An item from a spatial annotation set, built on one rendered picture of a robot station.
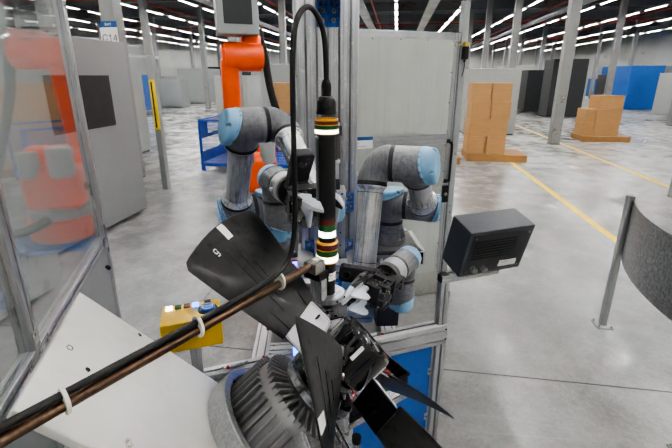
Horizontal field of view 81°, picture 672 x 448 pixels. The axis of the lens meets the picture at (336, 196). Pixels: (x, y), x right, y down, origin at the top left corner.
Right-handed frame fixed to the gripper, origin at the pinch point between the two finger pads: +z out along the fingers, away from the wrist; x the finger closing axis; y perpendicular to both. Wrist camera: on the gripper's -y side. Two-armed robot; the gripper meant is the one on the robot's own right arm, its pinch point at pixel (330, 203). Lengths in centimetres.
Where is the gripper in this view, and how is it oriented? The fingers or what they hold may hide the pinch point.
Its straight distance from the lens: 75.1
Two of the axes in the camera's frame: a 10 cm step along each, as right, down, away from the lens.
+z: 4.7, 2.5, -8.5
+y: 0.0, 9.6, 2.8
